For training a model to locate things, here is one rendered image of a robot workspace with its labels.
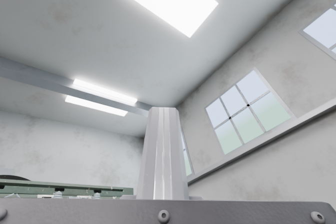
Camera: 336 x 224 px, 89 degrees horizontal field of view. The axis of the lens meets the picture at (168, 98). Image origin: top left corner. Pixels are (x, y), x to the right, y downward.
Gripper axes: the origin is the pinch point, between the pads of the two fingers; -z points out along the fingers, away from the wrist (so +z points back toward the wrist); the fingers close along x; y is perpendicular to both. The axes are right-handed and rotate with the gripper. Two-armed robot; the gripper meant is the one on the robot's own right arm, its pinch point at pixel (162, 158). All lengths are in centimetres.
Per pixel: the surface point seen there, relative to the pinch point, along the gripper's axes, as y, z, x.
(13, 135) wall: 242, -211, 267
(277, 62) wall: 89, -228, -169
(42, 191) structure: 146, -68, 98
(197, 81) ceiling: 169, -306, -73
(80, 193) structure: 166, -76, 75
